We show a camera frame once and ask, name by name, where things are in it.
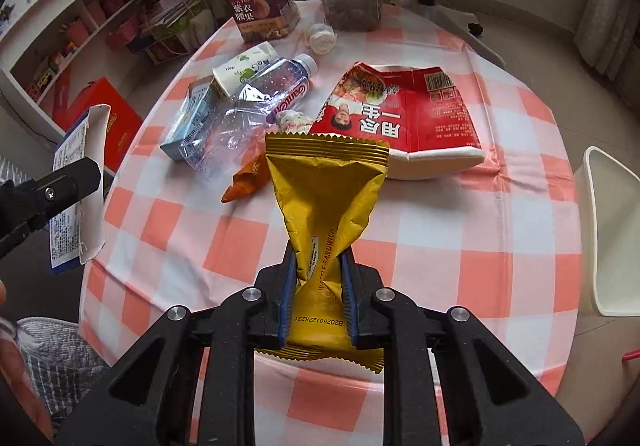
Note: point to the small crumpled wrapper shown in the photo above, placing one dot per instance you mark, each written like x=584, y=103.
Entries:
x=295, y=121

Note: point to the white blue-label paper carton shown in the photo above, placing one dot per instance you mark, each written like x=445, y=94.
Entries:
x=95, y=151

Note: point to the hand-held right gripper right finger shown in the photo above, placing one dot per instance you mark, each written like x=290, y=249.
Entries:
x=348, y=301

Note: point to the white tissue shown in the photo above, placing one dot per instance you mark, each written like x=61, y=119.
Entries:
x=321, y=39

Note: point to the grey quilted cloth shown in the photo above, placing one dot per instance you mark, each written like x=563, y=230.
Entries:
x=50, y=351

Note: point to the white paper cup green print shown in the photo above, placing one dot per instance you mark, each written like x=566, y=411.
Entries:
x=240, y=71

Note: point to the crushed clear plastic bottle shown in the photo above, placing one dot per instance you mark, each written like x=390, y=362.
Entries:
x=270, y=86

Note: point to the red gift box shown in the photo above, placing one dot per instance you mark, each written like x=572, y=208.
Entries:
x=107, y=101

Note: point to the white plastic trash bin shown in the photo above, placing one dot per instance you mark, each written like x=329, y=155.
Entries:
x=610, y=236

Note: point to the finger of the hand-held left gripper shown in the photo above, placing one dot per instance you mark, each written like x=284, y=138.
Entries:
x=65, y=183

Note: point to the yellow snack wrapper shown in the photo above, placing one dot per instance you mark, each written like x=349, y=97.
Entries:
x=325, y=186

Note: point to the orange white checkered tablecloth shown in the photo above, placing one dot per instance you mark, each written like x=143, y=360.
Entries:
x=175, y=226

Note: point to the orange snack wrapper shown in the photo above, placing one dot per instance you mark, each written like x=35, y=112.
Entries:
x=245, y=181

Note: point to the blue drink carton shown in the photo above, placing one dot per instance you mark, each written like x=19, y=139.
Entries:
x=187, y=124

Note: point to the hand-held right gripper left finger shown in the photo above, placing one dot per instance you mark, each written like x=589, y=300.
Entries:
x=286, y=298

